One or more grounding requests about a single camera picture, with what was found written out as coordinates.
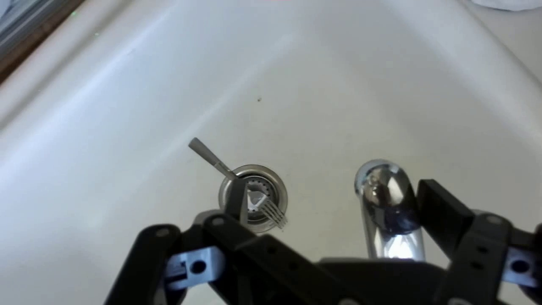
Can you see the metal sink drain strainer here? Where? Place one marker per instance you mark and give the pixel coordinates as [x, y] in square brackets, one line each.
[271, 189]

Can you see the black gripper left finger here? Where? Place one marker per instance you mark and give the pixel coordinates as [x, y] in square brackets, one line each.
[225, 265]

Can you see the chrome faucet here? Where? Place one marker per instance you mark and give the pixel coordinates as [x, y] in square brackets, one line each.
[389, 221]

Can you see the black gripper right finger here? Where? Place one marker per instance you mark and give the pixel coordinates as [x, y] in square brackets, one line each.
[479, 255]

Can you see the metal spoon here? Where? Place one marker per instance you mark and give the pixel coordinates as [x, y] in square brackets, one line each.
[208, 156]

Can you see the white sink basin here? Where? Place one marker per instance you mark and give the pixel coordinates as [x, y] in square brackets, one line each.
[225, 85]

